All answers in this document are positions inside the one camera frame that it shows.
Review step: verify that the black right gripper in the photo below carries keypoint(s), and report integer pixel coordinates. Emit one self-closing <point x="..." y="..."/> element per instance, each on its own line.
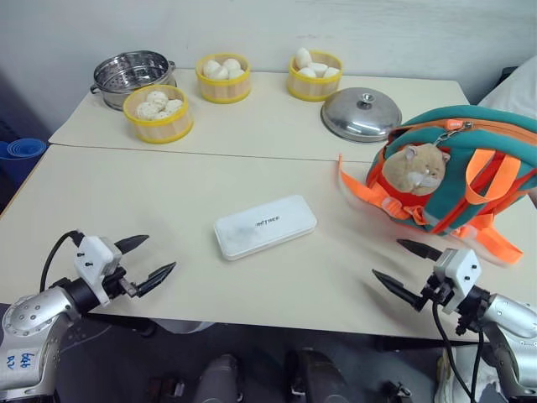
<point x="437" y="291"/>

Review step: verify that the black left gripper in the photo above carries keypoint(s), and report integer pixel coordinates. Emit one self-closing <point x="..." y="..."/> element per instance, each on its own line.
<point x="116" y="282"/>

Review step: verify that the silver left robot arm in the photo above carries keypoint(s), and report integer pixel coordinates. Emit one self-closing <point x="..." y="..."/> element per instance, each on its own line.
<point x="33" y="312"/>

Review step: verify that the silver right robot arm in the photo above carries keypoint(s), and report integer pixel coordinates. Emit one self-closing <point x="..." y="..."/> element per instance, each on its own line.
<point x="509" y="323"/>

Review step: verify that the white rectangular case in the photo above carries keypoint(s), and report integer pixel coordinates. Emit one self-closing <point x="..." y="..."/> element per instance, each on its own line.
<point x="264" y="226"/>

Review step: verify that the teal and orange backpack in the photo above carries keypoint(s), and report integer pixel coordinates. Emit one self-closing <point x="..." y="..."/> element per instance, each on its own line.
<point x="517" y="143"/>

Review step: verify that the tan hamster plush toy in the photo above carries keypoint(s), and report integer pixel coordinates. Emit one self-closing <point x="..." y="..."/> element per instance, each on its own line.
<point x="413" y="168"/>

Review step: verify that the yellow-rimmed basket with speckled buns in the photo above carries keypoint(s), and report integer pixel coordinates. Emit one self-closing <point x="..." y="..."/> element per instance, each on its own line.
<point x="161" y="130"/>

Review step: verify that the grey rounded shape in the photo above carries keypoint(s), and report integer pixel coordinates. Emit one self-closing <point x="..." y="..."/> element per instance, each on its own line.
<point x="220" y="378"/>

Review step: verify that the dark rounded shape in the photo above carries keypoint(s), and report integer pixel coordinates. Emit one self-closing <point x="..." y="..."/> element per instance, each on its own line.
<point x="314" y="375"/>

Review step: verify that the speckled steamed bun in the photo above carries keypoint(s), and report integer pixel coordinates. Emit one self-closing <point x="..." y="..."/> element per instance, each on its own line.
<point x="157" y="100"/>
<point x="175" y="106"/>
<point x="146" y="111"/>

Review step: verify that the stainless steel pot lid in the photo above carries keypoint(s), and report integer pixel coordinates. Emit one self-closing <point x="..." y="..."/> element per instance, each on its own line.
<point x="361" y="115"/>

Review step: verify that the blue rolled mat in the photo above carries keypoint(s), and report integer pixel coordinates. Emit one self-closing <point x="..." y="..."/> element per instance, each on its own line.
<point x="21" y="152"/>

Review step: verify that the yellow-rimmed wooden steamer basket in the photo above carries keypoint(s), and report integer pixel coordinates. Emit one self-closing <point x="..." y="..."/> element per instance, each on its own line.
<point x="312" y="88"/>
<point x="224" y="90"/>

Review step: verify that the stainless steel steamer pot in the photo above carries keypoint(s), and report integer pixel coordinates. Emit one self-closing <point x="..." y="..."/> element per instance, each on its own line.
<point x="126" y="71"/>

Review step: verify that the white steamed bun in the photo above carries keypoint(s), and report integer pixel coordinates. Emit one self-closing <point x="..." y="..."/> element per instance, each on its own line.
<point x="331" y="72"/>
<point x="307" y="73"/>
<point x="221" y="74"/>
<point x="317" y="68"/>
<point x="231" y="64"/>
<point x="236" y="73"/>
<point x="211" y="68"/>
<point x="302" y="58"/>

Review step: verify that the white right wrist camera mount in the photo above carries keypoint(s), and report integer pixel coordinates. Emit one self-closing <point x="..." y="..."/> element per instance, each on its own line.
<point x="459" y="270"/>

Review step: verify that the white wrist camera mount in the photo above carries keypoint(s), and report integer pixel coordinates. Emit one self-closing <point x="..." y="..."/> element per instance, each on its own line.
<point x="459" y="270"/>
<point x="94" y="260"/>

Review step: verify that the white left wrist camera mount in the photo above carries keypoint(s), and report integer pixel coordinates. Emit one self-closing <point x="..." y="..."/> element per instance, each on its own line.
<point x="94" y="260"/>

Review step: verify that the black table frame bar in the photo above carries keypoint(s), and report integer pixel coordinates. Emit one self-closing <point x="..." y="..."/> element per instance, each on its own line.
<point x="121" y="324"/>

